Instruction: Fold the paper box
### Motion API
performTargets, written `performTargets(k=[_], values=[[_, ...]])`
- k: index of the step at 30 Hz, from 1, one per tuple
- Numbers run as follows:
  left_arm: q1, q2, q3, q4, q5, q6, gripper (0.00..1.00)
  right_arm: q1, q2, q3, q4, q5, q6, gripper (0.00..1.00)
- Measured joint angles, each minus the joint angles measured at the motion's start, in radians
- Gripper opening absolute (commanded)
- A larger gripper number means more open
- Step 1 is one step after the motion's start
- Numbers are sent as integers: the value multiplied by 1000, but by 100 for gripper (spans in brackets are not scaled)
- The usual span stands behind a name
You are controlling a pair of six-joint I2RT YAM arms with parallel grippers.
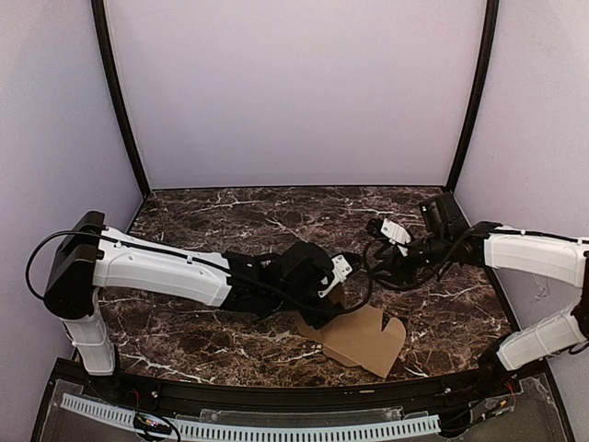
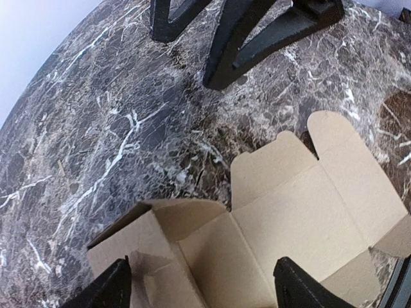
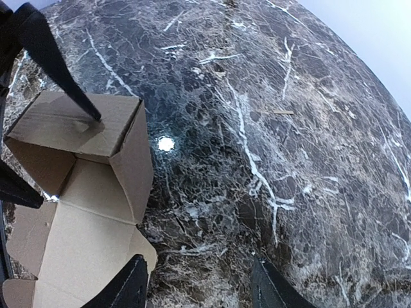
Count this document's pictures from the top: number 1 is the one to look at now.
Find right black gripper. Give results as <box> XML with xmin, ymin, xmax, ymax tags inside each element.
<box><xmin>368</xmin><ymin>233</ymin><xmax>450</xmax><ymax>287</ymax></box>

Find brown cardboard box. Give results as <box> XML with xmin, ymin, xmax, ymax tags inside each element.
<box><xmin>293</xmin><ymin>305</ymin><xmax>406</xmax><ymax>378</ymax></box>

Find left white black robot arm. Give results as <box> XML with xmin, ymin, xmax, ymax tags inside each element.
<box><xmin>30</xmin><ymin>211</ymin><xmax>355</xmax><ymax>401</ymax></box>

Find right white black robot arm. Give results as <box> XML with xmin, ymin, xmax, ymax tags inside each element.
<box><xmin>366</xmin><ymin>193</ymin><xmax>588</xmax><ymax>400</ymax></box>

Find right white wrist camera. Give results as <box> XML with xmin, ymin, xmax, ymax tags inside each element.
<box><xmin>380</xmin><ymin>218</ymin><xmax>412</xmax><ymax>257</ymax></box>

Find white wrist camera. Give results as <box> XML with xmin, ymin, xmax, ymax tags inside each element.
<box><xmin>318</xmin><ymin>254</ymin><xmax>354</xmax><ymax>298</ymax></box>
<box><xmin>380</xmin><ymin>218</ymin><xmax>412</xmax><ymax>257</ymax></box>

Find right black camera cable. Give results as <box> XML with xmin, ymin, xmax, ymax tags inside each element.
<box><xmin>362</xmin><ymin>219</ymin><xmax>443</xmax><ymax>291</ymax></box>

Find black camera cable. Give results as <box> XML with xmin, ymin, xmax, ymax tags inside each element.
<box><xmin>362</xmin><ymin>219</ymin><xmax>443</xmax><ymax>291</ymax></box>
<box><xmin>229</xmin><ymin>251</ymin><xmax>375</xmax><ymax>319</ymax></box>

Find left black camera cable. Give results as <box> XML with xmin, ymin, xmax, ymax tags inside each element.
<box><xmin>229</xmin><ymin>251</ymin><xmax>375</xmax><ymax>319</ymax></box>

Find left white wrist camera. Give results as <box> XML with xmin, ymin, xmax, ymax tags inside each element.
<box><xmin>318</xmin><ymin>254</ymin><xmax>354</xmax><ymax>298</ymax></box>

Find black front rail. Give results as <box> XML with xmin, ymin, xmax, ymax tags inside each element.
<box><xmin>54</xmin><ymin>358</ymin><xmax>544</xmax><ymax>418</ymax></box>

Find white slotted cable duct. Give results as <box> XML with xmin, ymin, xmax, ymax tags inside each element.
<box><xmin>60</xmin><ymin>393</ymin><xmax>441</xmax><ymax>441</ymax></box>

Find right black frame post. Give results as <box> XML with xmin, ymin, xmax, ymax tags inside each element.
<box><xmin>445</xmin><ymin>0</ymin><xmax>500</xmax><ymax>192</ymax></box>

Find black frame post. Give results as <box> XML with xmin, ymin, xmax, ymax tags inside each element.
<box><xmin>90</xmin><ymin>0</ymin><xmax>151</xmax><ymax>199</ymax></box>
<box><xmin>445</xmin><ymin>0</ymin><xmax>500</xmax><ymax>192</ymax></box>

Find left black frame post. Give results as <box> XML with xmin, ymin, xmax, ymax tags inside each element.
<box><xmin>90</xmin><ymin>0</ymin><xmax>151</xmax><ymax>199</ymax></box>

